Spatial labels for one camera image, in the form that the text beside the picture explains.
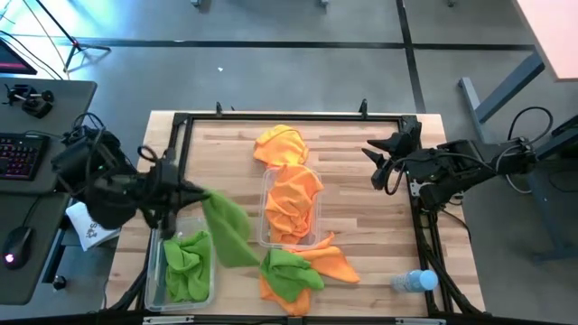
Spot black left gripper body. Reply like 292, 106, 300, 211
135, 160, 184, 227

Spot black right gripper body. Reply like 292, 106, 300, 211
372, 130, 428, 190

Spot yellow-orange microfiber towel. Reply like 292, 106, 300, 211
253, 124, 311, 169

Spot clear plastic bin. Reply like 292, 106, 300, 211
257, 164, 324, 250
144, 215, 217, 313

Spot white printed cloth bag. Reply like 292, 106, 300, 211
65, 201, 121, 253

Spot grey table leg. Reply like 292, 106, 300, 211
459, 49, 545, 136

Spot clear water bottle blue cap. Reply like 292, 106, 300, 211
390, 269, 439, 294

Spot dark grey desk panel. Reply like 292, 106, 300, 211
0, 77, 98, 195
0, 191, 72, 306

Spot dark side desk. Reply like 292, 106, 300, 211
518, 112, 578, 263

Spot black backlit keyboard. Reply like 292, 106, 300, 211
0, 133, 50, 181

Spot black computer mouse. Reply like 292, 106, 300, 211
2, 226, 35, 271

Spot black tripod stand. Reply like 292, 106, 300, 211
35, 0, 112, 73

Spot pink table top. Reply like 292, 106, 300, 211
512, 0, 578, 81

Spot dark computer monitor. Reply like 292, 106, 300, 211
0, 38, 38, 76

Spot black metal table frame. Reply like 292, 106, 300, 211
153, 110, 455, 317

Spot black clamp mount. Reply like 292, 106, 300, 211
4, 83, 55, 119

